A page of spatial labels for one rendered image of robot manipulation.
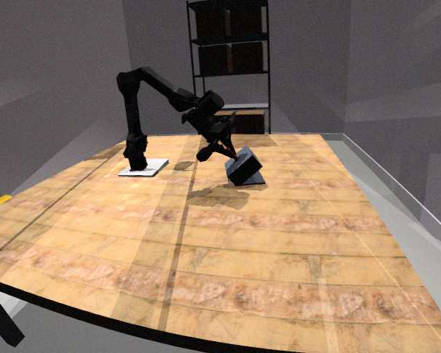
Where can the grey sloped panel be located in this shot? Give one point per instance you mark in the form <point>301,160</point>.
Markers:
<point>245,171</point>

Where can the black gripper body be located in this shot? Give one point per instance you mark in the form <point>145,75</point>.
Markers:
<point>206,152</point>

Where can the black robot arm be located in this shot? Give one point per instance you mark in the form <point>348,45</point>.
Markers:
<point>179,98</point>

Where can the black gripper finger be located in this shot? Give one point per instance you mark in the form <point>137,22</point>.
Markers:
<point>228,143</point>
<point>223,151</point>

